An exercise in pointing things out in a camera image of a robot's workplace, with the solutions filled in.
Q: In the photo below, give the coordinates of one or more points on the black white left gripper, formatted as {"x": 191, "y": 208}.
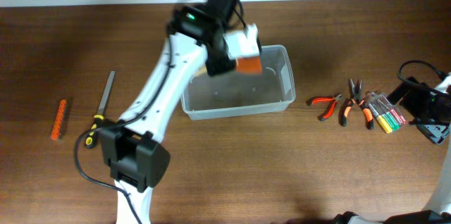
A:
{"x": 218, "y": 68}

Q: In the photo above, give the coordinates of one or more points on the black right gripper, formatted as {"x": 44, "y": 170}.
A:
{"x": 435, "y": 132}

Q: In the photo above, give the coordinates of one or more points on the clear screwdriver set case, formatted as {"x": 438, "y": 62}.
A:
{"x": 387, "y": 115}

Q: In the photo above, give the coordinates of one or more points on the orange scraper wooden handle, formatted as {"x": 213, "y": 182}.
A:
{"x": 248, "y": 65}

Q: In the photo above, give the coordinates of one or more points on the orange black needle-nose pliers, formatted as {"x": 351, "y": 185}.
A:
{"x": 355, "y": 99}

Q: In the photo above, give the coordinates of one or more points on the yellow black handled file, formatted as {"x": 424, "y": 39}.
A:
{"x": 91, "y": 138}

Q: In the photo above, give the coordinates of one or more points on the orange perforated plastic bar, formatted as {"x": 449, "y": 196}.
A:
{"x": 57, "y": 128}

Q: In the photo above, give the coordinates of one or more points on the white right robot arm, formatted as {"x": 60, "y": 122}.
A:
{"x": 436, "y": 210}

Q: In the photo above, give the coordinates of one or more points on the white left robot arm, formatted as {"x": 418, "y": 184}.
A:
{"x": 131, "y": 146}

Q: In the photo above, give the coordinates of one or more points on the clear plastic container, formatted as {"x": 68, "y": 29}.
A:
{"x": 238, "y": 94}

